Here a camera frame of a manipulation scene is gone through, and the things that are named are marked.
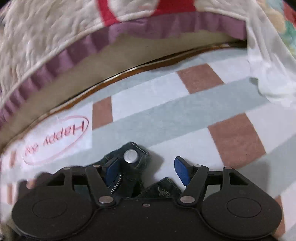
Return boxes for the dark blue denim jeans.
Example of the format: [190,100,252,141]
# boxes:
[97,142,181,199]

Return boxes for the checkered pink grey blanket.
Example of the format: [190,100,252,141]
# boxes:
[1,49,295,240]

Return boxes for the beige mattress side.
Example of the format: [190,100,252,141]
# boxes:
[1,30,246,149]

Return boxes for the white cloth garment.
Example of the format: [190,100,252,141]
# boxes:
[246,1,295,108]

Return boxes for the white quilted strawberry bedspread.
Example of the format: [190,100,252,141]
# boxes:
[0,0,296,130]

